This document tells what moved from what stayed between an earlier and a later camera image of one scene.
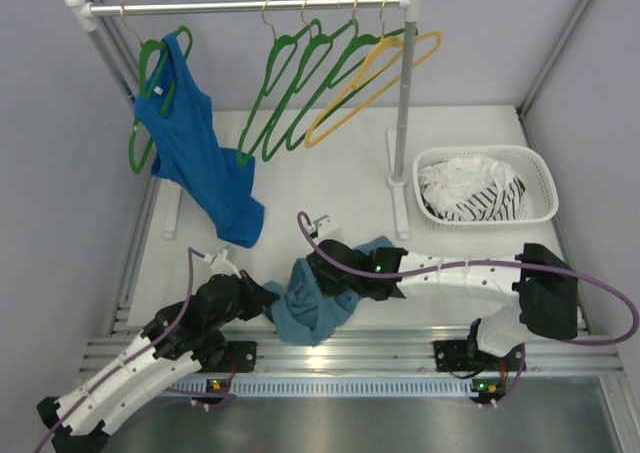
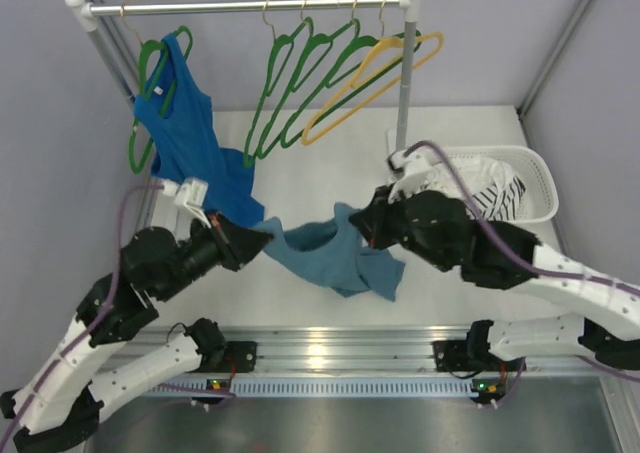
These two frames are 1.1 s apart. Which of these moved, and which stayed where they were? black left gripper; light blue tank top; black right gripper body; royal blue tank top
Moved: black left gripper; black right gripper body; light blue tank top
Stayed: royal blue tank top
